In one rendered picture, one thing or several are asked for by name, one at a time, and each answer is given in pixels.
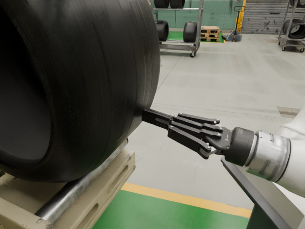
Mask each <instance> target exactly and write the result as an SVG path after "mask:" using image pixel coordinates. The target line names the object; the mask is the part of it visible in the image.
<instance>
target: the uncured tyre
mask: <svg viewBox="0 0 305 229"><path fill-rule="evenodd" d="M160 62H161V58H160V44H159V37H158V32H157V27H156V23H155V19H154V16H153V13H152V10H151V7H150V5H149V2H148V0H0V170H2V171H4V172H6V173H8V174H10V175H12V176H14V177H16V178H19V179H23V180H26V181H31V182H45V183H64V182H70V181H74V180H76V179H79V178H81V177H83V176H85V175H86V174H88V173H90V172H92V171H94V170H95V169H97V168H98V167H99V166H100V165H101V164H102V163H103V162H104V161H105V160H106V159H107V158H108V157H109V156H110V155H111V154H112V153H113V152H114V151H115V150H116V149H117V148H118V147H119V146H120V145H121V143H122V142H123V141H124V140H125V139H126V138H127V137H128V136H129V135H130V134H131V133H132V132H133V131H134V130H135V129H136V128H137V127H138V126H139V125H140V124H141V122H142V112H143V110H144V109H145V108H146V107H147V108H150V107H151V105H152V103H153V99H154V96H155V93H156V90H157V86H158V81H159V75H160ZM132 126H133V127H132ZM131 127H132V128H131ZM130 128H131V129H130ZM129 129H130V130H129ZM128 130H129V131H128ZM127 131H128V132H127ZM126 132H127V133H126ZM125 133H126V134H125ZM124 134H125V135H124ZM123 135H124V136H123ZM122 136H123V137H122ZM121 137H122V138H121ZM120 138H121V139H120ZM119 139H120V140H119ZM118 140H119V141H118ZM117 141H118V142H117Z"/></svg>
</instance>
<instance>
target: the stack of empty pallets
mask: <svg viewBox="0 0 305 229"><path fill-rule="evenodd" d="M216 27H217V28H219V26H216ZM220 31H221V30H220V28H219V29H205V28H203V26H201V38H203V39H204V38H206V39H207V41H211V39H216V41H217V42H219V40H220V37H219V34H220ZM214 35H215V36H214ZM202 36H203V37H202ZM211 37H212V38H211Z"/></svg>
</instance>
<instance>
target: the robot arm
mask: <svg viewBox="0 0 305 229"><path fill-rule="evenodd" d="M142 121H144V122H147V123H150V124H153V125H155V126H158V127H161V128H164V129H166V130H167V131H168V133H167V136H168V137H169V138H171V139H172V140H174V141H176V142H178V143H180V144H182V145H184V146H186V147H187V148H189V149H191V150H193V151H195V152H197V153H198V154H199V155H200V156H201V157H202V158H203V159H208V158H209V156H210V155H211V154H216V155H223V156H224V159H225V161H227V162H230V163H233V164H236V165H238V166H241V167H243V166H244V170H245V171H246V172H247V173H250V174H253V175H255V176H258V177H261V178H263V179H266V180H268V181H270V182H274V183H276V184H278V185H280V186H282V187H283V188H285V189H286V190H288V191H289V192H292V193H294V194H296V195H298V196H300V197H303V198H305V105H304V106H303V108H302V109H301V110H300V112H299V113H298V115H297V116H296V117H295V118H294V119H293V120H292V121H291V122H289V123H287V124H282V125H281V126H280V127H279V128H278V130H277V131H276V132H275V133H274V134H272V133H269V132H265V131H263V130H258V131H256V132H255V134H254V131H251V130H247V129H244V128H241V127H235V128H234V129H233V130H229V129H227V128H226V127H222V126H221V125H220V124H219V123H220V120H219V119H209V118H204V117H200V116H194V115H190V114H184V113H178V115H174V116H171V115H168V114H165V113H162V112H159V111H156V110H153V109H150V108H147V107H146V108H145V109H144V110H143V112H142Z"/></svg>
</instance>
